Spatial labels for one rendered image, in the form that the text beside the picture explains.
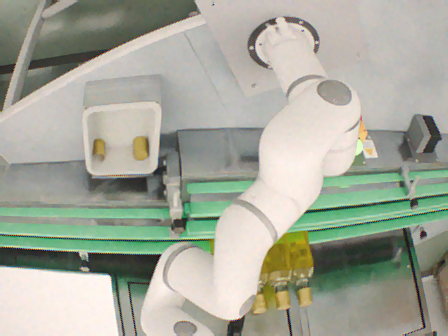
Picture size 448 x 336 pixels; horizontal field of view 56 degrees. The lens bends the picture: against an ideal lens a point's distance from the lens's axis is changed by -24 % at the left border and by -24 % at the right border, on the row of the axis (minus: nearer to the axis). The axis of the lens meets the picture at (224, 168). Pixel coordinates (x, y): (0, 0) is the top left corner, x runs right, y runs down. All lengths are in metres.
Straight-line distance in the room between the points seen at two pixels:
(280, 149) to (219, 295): 0.21
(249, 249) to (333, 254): 0.79
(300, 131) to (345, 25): 0.41
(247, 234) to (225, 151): 0.50
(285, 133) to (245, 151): 0.50
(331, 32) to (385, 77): 0.25
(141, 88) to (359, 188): 0.56
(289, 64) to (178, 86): 0.30
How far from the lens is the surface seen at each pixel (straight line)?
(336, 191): 1.21
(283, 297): 1.17
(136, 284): 1.31
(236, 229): 0.71
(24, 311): 1.31
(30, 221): 1.24
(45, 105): 1.15
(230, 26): 0.97
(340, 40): 1.07
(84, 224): 1.21
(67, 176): 1.26
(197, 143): 1.19
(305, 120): 0.71
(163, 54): 1.05
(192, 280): 0.74
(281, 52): 0.95
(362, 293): 1.45
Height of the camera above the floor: 1.54
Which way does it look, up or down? 36 degrees down
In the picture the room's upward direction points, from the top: 170 degrees clockwise
